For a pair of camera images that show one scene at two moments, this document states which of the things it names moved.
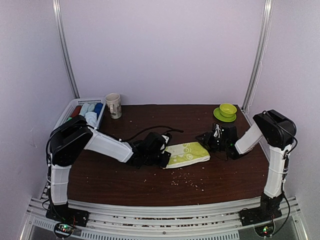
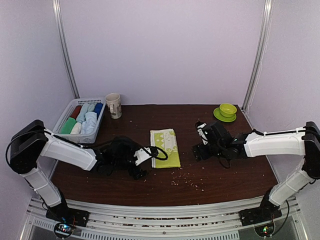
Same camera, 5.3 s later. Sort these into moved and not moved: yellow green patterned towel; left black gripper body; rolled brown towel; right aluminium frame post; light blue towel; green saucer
Moved: yellow green patterned towel; left black gripper body
Not moved: rolled brown towel; right aluminium frame post; green saucer; light blue towel
